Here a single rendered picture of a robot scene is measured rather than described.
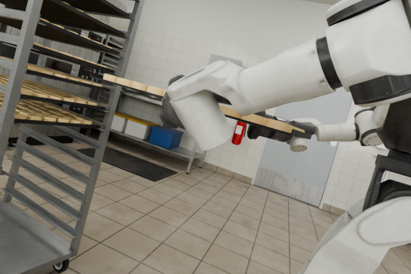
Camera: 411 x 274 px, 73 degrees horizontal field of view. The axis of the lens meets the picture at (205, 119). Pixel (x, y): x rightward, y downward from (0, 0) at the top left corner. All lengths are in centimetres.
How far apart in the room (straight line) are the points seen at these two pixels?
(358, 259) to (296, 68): 51
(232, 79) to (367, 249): 49
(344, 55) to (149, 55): 500
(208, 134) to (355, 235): 42
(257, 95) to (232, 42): 445
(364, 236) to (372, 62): 45
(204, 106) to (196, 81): 5
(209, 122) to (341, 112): 424
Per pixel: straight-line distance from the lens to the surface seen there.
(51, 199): 171
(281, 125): 61
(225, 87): 39
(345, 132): 115
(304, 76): 35
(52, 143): 170
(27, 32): 112
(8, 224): 183
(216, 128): 44
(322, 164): 461
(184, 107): 43
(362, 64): 35
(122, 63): 140
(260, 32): 480
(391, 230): 72
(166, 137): 426
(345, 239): 73
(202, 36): 499
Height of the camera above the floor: 101
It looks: 3 degrees down
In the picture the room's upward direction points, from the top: 16 degrees clockwise
